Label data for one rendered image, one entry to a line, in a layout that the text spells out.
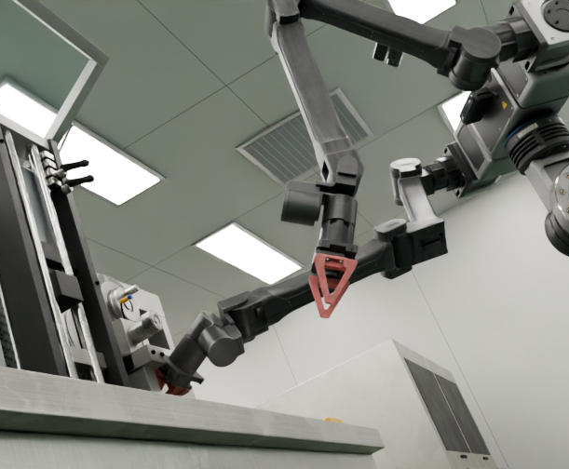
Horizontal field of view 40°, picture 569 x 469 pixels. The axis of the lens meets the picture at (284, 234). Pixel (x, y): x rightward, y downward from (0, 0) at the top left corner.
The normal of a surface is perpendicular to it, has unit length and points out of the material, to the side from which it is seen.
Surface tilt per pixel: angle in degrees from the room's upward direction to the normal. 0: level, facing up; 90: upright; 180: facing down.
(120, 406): 90
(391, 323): 90
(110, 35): 180
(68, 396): 90
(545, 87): 180
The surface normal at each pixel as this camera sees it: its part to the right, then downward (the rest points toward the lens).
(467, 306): -0.38, -0.26
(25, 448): 0.85, -0.47
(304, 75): 0.03, -0.45
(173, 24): 0.36, 0.84
